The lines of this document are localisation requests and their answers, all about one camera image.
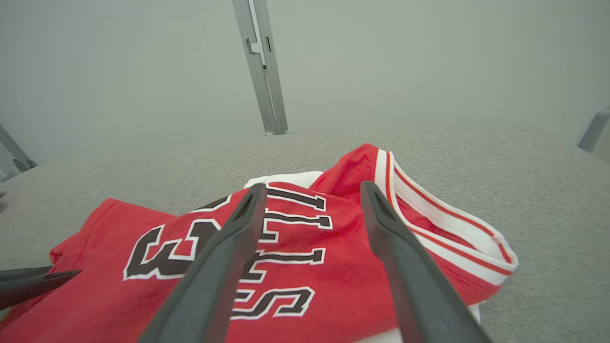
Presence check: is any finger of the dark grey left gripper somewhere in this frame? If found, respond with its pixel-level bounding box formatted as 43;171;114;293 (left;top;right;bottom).
0;266;54;282
0;270;81;311

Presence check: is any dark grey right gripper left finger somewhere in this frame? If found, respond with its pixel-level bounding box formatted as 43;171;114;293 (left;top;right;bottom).
138;183;268;343

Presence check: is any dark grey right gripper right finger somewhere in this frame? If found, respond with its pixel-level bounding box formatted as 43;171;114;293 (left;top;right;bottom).
360;181;492;343

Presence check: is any red white basketball jersey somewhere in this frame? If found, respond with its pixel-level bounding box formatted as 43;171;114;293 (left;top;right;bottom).
0;143;519;343

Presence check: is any grey metal partition post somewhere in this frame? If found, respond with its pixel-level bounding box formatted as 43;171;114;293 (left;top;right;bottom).
232;0;296;136
578;109;610;153
0;123;38;184

